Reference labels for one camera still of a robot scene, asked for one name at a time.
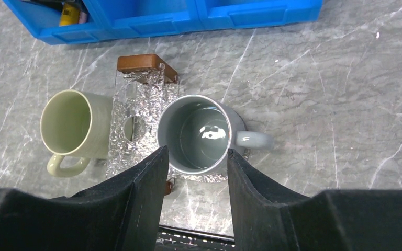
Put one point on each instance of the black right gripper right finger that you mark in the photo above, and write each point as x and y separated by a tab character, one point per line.
268	216

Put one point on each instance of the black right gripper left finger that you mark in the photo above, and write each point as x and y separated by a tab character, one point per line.
121	213

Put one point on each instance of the cream ceramic mug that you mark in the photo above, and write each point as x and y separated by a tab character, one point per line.
75	127

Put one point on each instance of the grey ceramic mug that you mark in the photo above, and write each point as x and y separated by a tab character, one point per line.
199	131

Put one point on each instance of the yellow toothpaste tube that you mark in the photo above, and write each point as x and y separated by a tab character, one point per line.
69	16

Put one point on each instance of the pink toothbrush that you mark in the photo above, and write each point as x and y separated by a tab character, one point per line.
83	17

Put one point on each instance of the blue middle storage bin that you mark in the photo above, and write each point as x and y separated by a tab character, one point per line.
139	19

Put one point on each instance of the blue storage bin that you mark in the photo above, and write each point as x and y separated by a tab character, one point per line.
43	23
139	19
231	14

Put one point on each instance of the blue left storage bin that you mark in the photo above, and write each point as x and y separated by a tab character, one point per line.
43	23

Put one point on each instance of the blue right storage bin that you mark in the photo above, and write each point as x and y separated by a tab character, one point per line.
231	14

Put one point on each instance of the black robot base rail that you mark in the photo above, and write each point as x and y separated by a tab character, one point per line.
174	238

